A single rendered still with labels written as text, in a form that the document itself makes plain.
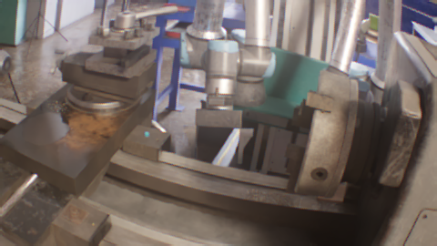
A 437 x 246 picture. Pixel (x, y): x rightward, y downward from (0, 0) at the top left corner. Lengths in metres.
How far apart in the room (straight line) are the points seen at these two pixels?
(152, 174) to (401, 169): 0.72
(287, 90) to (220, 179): 0.87
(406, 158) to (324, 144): 0.21
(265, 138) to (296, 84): 0.32
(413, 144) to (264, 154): 1.57
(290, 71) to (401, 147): 1.36
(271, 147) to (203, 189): 1.05
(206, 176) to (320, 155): 0.48
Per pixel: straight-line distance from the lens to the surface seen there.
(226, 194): 1.16
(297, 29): 2.03
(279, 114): 1.89
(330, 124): 0.81
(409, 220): 0.78
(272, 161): 2.27
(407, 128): 0.69
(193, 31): 1.81
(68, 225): 0.93
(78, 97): 1.32
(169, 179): 1.19
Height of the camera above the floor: 1.49
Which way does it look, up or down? 25 degrees down
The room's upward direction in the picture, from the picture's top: 7 degrees clockwise
